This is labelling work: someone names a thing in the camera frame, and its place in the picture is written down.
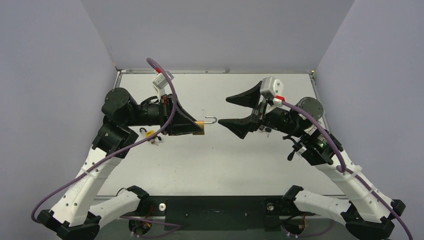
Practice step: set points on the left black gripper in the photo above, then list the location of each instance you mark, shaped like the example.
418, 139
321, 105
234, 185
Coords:
182, 122

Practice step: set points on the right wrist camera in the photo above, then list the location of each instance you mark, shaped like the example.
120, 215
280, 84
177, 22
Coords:
271, 89

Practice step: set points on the orange black padlock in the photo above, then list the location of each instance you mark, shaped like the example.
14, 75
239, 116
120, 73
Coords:
266, 130

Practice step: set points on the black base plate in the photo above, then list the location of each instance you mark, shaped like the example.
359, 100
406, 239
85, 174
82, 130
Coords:
268, 224

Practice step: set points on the small brass padlock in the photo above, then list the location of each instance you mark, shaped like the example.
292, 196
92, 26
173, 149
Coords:
208, 120

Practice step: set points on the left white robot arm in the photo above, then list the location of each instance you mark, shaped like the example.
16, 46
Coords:
75, 216

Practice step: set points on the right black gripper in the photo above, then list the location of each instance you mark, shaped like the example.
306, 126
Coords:
259, 113

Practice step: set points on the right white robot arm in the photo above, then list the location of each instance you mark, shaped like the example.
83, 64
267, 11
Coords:
366, 213

